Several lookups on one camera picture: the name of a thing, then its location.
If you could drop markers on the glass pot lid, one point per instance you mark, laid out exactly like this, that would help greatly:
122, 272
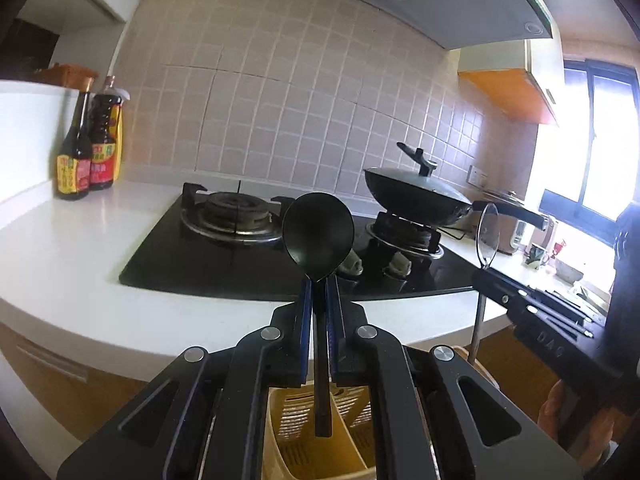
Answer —
488, 235

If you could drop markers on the black wok with handle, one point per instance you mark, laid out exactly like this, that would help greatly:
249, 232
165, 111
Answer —
418, 196

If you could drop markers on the person's right hand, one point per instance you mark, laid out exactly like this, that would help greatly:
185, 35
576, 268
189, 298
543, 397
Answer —
595, 433

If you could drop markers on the slim dark soy sauce bottle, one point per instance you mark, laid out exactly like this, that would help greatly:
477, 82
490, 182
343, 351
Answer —
74, 158

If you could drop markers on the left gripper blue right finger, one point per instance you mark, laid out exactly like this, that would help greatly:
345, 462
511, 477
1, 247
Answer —
348, 366

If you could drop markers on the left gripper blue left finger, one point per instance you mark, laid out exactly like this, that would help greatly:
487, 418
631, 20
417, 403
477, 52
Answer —
288, 364

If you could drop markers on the black plastic spoon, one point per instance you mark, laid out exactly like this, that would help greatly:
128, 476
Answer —
318, 233

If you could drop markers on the brown box on shelf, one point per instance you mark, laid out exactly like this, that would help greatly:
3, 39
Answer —
67, 76

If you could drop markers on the black gas stove top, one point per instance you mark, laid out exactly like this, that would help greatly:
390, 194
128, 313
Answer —
228, 245

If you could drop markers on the wooden base cabinet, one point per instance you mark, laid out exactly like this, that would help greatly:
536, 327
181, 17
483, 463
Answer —
81, 398

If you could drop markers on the beige rice cooker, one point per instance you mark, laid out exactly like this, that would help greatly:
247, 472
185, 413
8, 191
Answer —
511, 234

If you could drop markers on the large dark sauce bottle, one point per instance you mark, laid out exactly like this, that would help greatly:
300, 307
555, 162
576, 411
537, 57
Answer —
104, 118

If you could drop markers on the orange-bottomed wall cabinet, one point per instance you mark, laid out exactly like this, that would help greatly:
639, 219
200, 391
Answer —
524, 78

